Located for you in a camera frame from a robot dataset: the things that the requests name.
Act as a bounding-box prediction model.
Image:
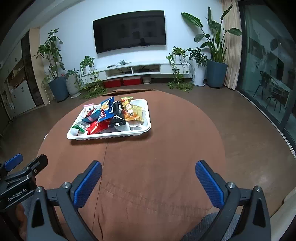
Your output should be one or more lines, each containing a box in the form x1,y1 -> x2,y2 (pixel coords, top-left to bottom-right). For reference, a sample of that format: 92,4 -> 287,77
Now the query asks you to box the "green-edged seeds bag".
70,121 -> 90,136

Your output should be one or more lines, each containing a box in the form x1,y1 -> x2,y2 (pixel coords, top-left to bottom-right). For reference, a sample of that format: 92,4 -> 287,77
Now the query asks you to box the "light blue panda snack bag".
82,108 -> 101,123

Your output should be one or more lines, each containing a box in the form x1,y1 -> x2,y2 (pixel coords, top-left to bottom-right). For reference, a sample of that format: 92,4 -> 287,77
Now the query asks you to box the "black snack bag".
109,101 -> 126,128

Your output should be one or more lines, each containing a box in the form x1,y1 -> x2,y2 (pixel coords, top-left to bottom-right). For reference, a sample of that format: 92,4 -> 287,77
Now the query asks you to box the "blue biscuit packet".
97,96 -> 114,122

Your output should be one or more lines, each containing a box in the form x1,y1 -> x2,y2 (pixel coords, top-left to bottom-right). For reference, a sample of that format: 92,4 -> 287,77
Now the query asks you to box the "orange snack bar packet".
120,97 -> 139,121

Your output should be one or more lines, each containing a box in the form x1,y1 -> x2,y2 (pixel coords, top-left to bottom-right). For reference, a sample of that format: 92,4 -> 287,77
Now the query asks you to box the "pink cartoon snack packet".
83,103 -> 95,117

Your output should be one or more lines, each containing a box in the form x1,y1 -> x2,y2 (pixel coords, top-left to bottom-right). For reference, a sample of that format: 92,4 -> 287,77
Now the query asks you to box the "white red grey snack bag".
124,120 -> 144,131

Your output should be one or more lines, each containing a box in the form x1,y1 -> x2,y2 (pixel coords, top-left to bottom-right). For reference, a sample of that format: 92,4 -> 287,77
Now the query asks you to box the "gold snack packet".
130,104 -> 144,124

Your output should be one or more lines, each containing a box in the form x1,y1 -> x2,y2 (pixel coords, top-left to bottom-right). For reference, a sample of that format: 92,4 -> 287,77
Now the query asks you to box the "grey chair seat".
181,212 -> 240,241

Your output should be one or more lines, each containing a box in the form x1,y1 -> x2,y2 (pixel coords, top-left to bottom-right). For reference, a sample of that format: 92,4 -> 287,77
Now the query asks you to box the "wooden display cabinet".
1,28 -> 50,119

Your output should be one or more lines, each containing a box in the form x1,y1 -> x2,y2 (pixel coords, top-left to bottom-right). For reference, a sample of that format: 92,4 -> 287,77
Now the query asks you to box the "left plant in blue pot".
36,28 -> 69,102

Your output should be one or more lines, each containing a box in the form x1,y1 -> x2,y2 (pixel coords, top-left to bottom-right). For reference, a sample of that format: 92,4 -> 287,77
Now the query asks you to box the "left plant in white pot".
64,55 -> 105,99

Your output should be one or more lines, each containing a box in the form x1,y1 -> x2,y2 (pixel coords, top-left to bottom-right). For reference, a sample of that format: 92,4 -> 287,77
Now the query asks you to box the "plant in white pot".
64,55 -> 105,99
166,47 -> 208,92

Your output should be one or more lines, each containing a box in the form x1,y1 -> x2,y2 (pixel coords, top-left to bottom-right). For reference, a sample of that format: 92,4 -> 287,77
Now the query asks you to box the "white plastic tray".
67,97 -> 151,141

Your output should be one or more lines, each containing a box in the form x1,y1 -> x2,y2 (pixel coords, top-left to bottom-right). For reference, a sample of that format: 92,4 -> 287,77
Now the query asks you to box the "red storage box left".
103,78 -> 122,88

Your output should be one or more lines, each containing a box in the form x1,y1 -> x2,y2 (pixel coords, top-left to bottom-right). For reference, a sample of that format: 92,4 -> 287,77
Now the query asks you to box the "red storage box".
103,78 -> 122,88
122,76 -> 142,86

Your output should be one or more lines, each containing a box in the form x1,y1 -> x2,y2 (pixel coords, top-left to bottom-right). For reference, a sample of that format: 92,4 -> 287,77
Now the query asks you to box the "red storage box right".
122,76 -> 142,86

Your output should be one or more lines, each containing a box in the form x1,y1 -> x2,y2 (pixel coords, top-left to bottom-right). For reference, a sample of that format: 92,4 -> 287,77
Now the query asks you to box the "tall plant in blue pot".
194,4 -> 242,88

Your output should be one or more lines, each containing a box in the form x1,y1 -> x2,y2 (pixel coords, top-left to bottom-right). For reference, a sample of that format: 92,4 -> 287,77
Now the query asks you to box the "white tv console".
91,61 -> 194,81

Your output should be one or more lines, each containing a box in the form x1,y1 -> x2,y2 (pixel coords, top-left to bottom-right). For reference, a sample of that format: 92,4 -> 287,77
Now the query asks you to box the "glass sliding door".
238,1 -> 295,148

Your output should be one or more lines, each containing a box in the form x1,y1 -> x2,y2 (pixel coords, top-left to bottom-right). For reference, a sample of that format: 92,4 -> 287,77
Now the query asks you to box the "beige curtain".
222,1 -> 242,90

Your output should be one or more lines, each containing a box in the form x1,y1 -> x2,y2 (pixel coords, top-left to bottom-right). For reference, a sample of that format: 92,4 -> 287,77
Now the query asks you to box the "wall-mounted black television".
93,11 -> 166,54

